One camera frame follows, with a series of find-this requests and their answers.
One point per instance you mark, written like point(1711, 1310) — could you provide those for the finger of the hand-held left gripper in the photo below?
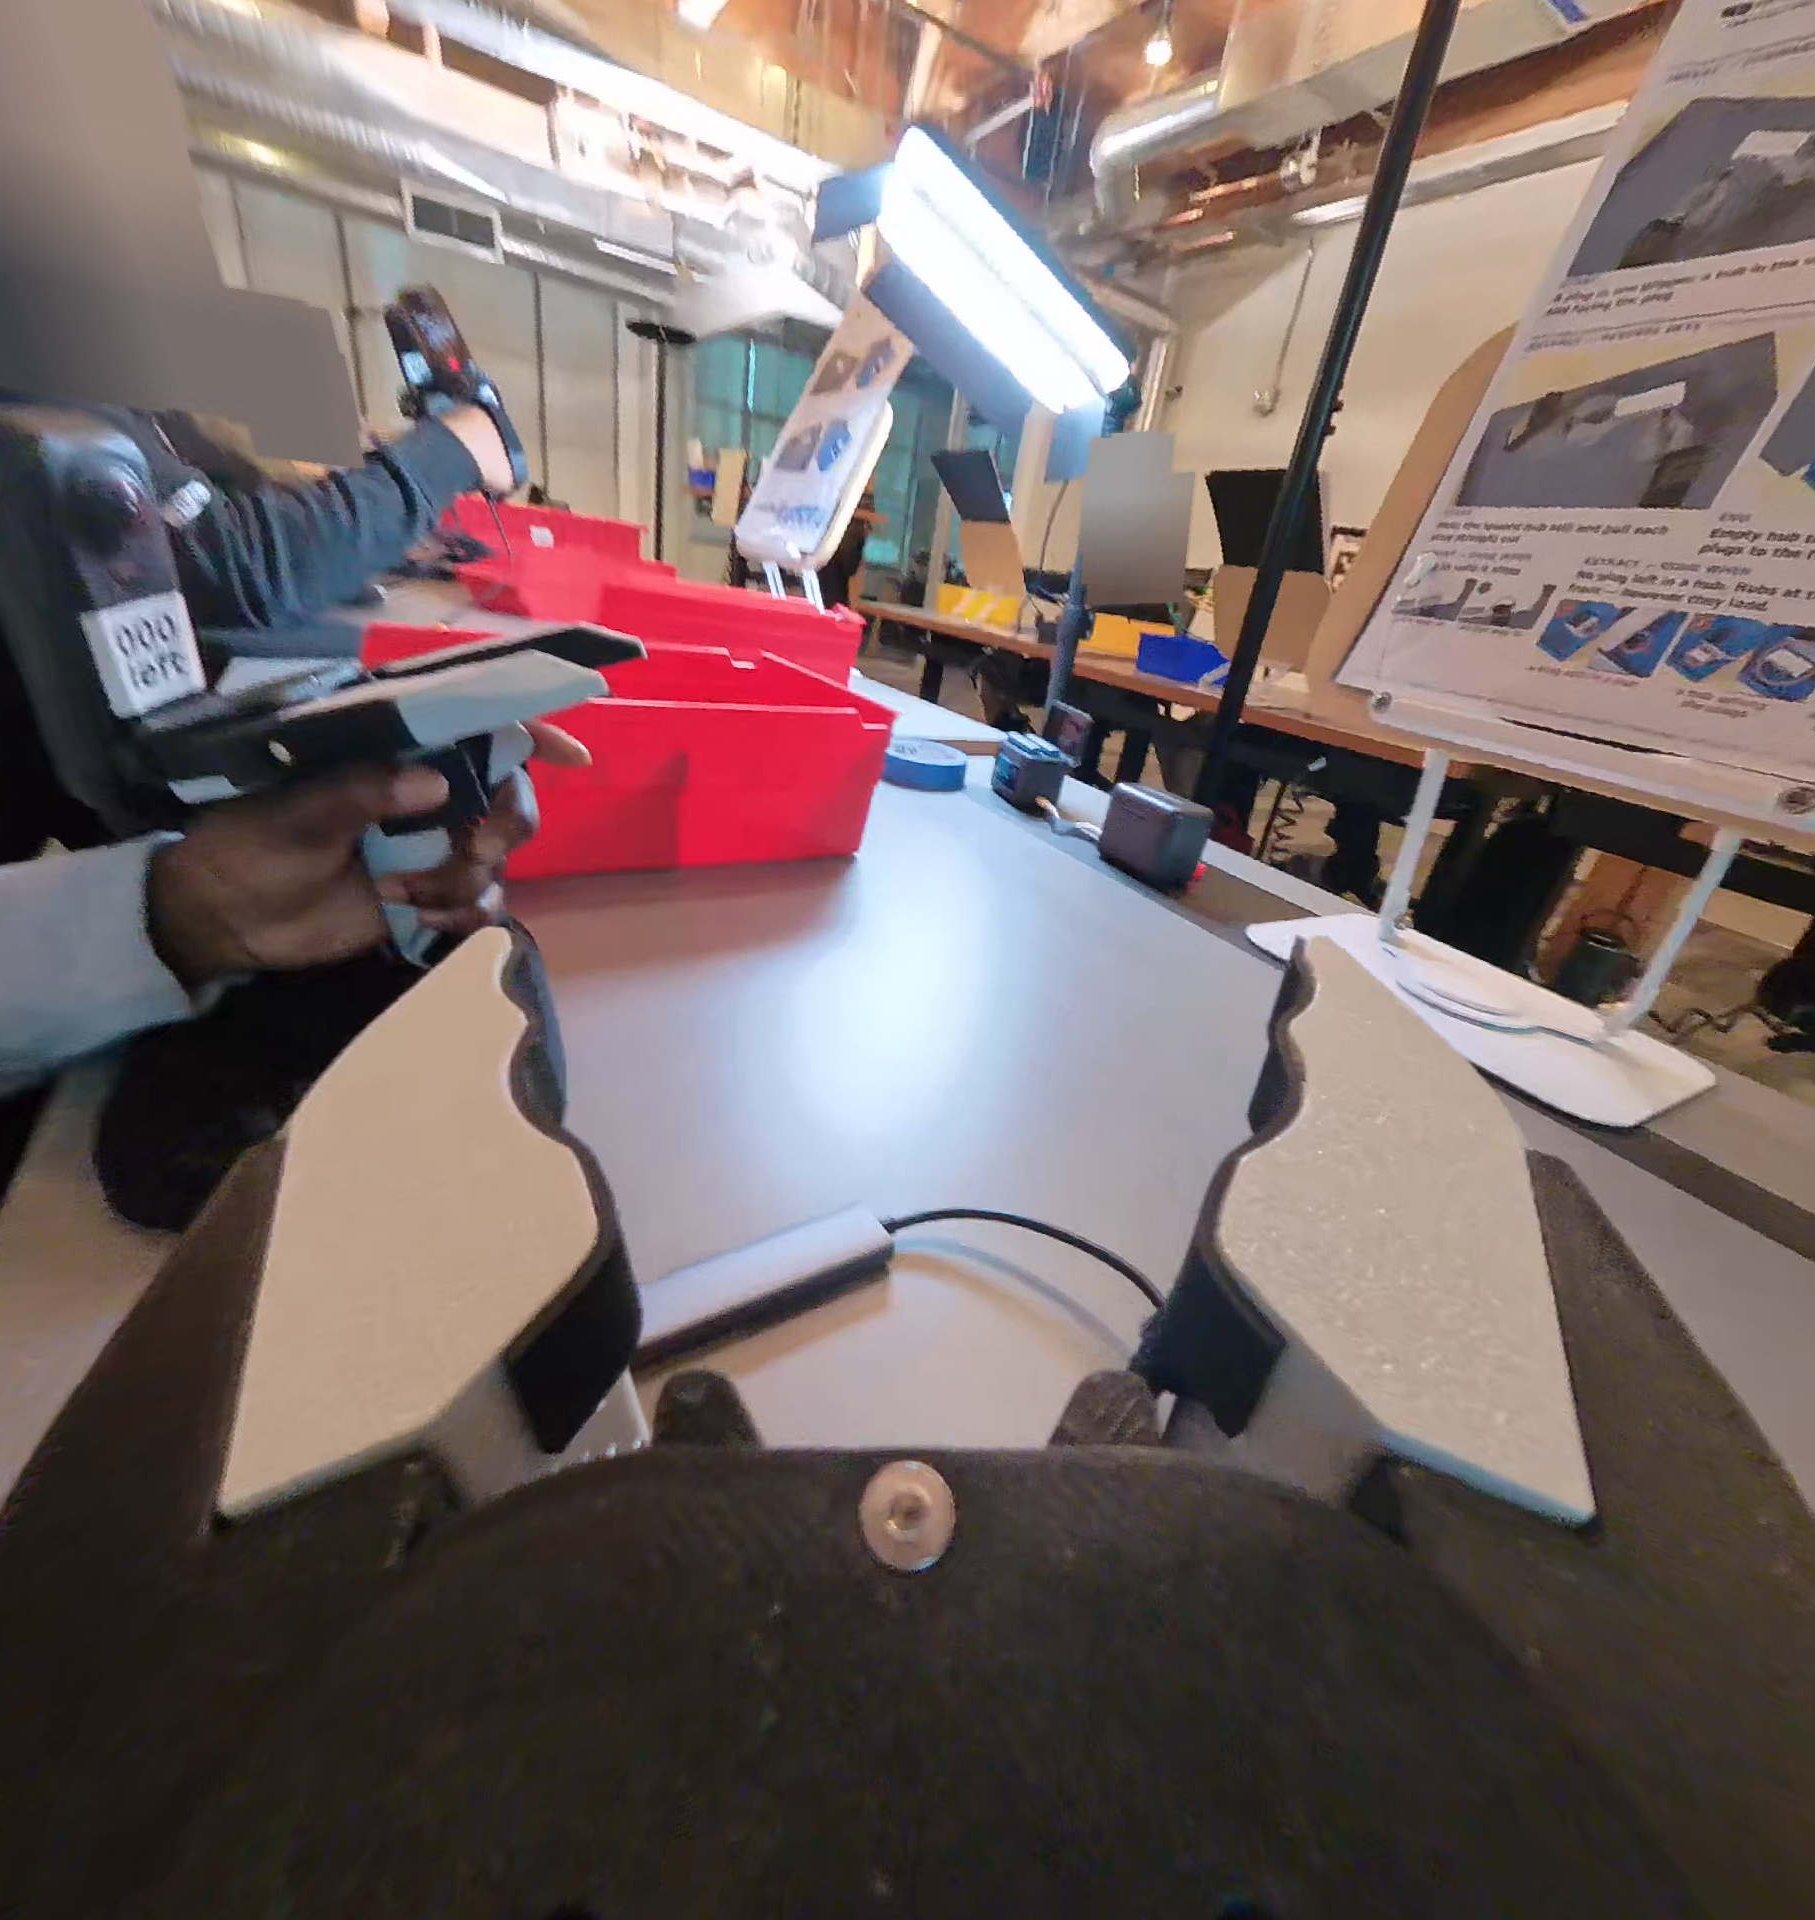
point(502, 706)
point(456, 642)

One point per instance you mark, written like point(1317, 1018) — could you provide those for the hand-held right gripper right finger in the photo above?
point(1402, 1243)

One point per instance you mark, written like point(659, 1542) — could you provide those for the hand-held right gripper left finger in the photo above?
point(414, 1243)

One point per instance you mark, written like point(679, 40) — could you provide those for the red plastic bin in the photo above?
point(726, 811)
point(757, 636)
point(547, 540)

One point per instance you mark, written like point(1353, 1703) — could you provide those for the grey usb hub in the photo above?
point(764, 1275)

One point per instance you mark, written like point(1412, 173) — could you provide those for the person's left forearm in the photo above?
point(37, 959)

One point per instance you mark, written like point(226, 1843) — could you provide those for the person's left hand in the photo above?
point(262, 901)

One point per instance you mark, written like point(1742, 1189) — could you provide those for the white document stand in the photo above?
point(1569, 1065)

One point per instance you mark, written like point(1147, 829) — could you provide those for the black floor lamp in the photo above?
point(661, 334)

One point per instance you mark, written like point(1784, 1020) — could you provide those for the small printed instruction sheet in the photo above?
point(818, 481)

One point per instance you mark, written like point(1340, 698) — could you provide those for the ceiling air vent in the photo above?
point(454, 221)

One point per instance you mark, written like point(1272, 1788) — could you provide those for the blue tape roll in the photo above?
point(922, 767)

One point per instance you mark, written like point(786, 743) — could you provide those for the dark grey case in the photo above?
point(1155, 831)

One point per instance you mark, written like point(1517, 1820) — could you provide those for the black blue battery charger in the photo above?
point(1029, 772)

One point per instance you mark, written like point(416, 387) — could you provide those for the row of yellow bins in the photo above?
point(1029, 624)

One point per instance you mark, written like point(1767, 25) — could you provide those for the blue storage bin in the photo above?
point(1184, 656)

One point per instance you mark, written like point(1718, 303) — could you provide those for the bright studio light panel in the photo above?
point(997, 286)

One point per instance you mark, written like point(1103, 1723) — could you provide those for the black flag panel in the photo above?
point(1264, 522)

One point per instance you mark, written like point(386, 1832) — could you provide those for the black light stand pole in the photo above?
point(1335, 375)

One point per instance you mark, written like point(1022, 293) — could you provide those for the small action camera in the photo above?
point(1076, 735)

